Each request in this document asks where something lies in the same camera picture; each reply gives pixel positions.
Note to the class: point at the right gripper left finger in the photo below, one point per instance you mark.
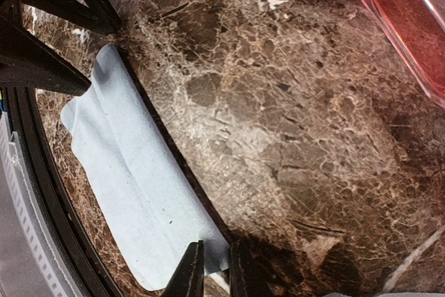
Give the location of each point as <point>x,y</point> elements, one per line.
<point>188,278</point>

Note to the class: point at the light blue cloth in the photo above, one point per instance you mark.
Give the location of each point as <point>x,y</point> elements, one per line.
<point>388,294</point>
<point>148,204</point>

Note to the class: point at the black front rail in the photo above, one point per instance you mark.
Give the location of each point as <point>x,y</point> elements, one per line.
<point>71,242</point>

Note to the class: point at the pink translucent sunglasses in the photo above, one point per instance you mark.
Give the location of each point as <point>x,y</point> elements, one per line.
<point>416,29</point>

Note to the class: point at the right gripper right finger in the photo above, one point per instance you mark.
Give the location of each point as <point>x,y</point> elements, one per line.
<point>244,277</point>

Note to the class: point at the white slotted cable duct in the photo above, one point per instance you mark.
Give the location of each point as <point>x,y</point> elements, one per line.
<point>31,262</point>

